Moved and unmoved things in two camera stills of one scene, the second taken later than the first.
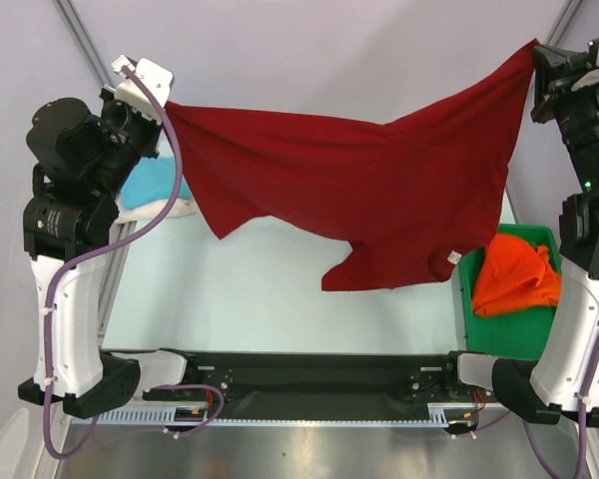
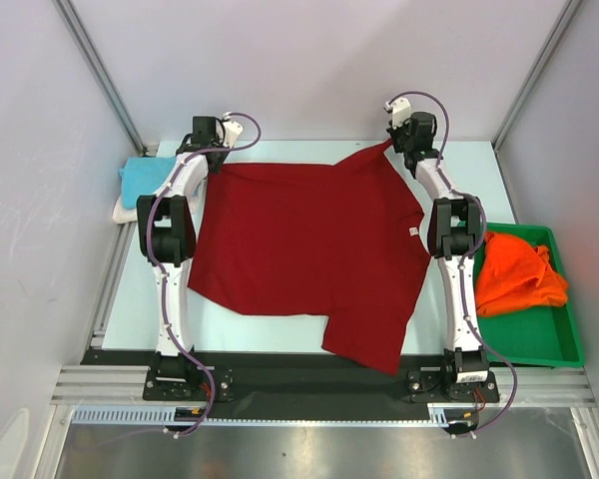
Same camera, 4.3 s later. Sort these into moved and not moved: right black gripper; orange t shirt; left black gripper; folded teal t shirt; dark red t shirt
Moved: right black gripper; left black gripper; dark red t shirt
Not moved: orange t shirt; folded teal t shirt
